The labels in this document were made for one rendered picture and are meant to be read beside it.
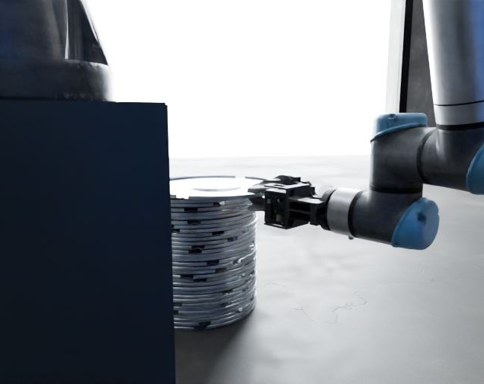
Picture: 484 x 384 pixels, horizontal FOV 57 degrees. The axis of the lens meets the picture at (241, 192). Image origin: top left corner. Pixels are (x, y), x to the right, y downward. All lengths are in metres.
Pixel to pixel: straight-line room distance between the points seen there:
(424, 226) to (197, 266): 0.48
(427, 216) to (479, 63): 0.22
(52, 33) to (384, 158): 0.47
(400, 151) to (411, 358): 0.44
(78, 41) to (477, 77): 0.39
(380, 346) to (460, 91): 0.56
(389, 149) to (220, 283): 0.47
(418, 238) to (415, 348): 0.36
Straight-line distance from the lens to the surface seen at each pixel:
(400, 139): 0.63
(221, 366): 0.85
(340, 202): 0.70
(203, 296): 0.94
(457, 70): 0.54
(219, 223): 0.90
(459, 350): 0.99
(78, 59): 0.33
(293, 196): 0.74
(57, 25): 0.31
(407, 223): 0.65
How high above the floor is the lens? 0.44
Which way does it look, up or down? 10 degrees down
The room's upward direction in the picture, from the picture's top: straight up
